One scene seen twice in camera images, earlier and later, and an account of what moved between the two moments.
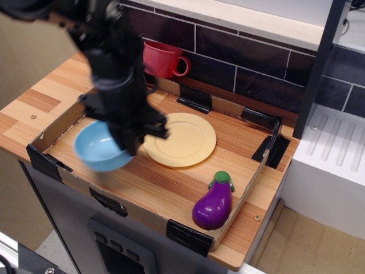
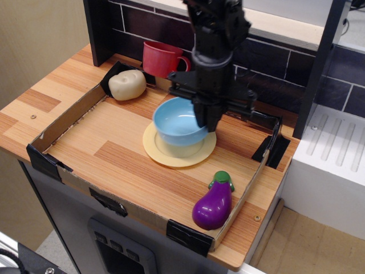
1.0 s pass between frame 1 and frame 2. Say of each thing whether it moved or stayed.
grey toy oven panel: stayed
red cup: stayed
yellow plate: stayed
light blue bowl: moved
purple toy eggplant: stayed
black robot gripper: moved
